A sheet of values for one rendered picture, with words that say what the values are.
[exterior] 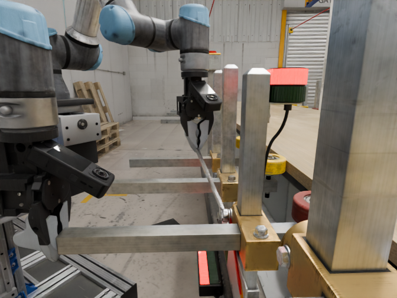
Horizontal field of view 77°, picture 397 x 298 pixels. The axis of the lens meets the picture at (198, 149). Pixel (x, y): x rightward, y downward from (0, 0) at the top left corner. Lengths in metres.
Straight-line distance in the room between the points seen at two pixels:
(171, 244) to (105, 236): 0.10
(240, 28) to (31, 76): 8.28
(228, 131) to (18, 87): 0.45
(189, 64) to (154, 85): 7.87
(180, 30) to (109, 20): 0.16
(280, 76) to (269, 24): 8.36
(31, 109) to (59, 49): 0.65
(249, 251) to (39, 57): 0.38
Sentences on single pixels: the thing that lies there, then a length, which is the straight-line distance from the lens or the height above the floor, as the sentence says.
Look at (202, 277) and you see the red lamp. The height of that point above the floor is 0.70.
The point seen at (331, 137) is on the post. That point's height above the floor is 1.05.
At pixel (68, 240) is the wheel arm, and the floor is 0.86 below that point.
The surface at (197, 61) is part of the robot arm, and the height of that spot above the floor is 1.14.
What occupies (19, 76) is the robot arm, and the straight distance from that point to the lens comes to 0.38.
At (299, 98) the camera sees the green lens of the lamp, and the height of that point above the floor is 1.06.
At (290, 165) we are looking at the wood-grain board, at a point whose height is 0.90.
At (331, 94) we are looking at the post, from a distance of 0.17.
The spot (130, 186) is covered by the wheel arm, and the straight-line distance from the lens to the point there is 0.65.
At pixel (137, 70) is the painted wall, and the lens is 8.66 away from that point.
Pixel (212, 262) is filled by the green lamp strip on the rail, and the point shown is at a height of 0.70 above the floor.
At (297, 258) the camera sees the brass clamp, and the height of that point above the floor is 0.96.
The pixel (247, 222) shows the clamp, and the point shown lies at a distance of 0.42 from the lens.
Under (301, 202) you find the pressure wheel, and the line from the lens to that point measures 0.42.
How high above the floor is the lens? 1.08
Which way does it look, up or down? 14 degrees down
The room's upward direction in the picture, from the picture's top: straight up
